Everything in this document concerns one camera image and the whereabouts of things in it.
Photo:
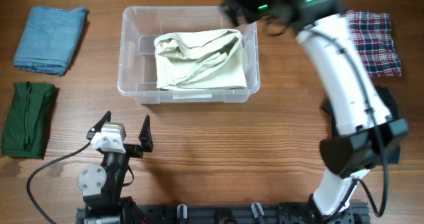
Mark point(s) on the folded dark green cloth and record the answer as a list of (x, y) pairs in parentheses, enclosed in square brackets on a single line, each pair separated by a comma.
[(26, 122)]

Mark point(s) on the red plaid cloth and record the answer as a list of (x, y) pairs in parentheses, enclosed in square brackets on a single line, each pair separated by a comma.
[(372, 37)]

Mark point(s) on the cream cloth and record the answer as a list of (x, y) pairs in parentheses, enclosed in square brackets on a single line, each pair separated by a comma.
[(211, 59)]

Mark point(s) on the clear plastic storage container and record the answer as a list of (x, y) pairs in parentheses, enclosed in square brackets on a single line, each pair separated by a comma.
[(137, 65)]

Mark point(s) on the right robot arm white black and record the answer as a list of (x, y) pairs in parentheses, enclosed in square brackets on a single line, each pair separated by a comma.
[(368, 135)]

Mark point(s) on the folded light blue cloth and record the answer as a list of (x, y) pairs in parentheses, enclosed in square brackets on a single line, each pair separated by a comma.
[(49, 40)]

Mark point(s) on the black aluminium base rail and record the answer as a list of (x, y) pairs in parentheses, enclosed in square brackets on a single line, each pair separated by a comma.
[(282, 213)]

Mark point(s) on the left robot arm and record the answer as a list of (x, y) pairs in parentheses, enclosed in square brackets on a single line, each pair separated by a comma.
[(102, 184)]

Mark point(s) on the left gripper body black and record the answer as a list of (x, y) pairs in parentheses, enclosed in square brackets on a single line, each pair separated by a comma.
[(115, 160)]

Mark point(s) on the white label sticker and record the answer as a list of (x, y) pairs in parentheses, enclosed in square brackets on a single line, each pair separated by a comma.
[(192, 96)]

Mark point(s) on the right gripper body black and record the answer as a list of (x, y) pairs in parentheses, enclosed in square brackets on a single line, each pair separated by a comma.
[(259, 6)]

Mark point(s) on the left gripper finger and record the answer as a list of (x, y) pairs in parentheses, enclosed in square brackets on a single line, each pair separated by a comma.
[(145, 136), (97, 127)]

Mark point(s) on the folded black cloth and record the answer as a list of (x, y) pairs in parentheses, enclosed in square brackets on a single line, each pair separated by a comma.
[(388, 101)]

